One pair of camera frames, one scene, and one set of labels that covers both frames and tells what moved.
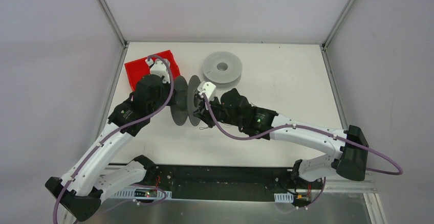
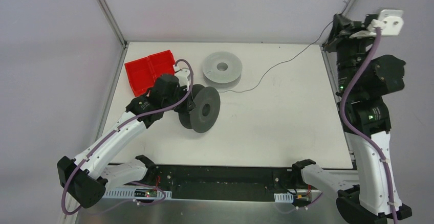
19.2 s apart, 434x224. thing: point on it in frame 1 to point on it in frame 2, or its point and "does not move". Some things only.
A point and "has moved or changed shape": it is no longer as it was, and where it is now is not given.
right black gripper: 203,109 to 345,42
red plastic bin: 137,68 does not move
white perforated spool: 223,69 does not move
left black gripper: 166,89 to 185,102
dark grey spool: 183,112 has moved or changed shape
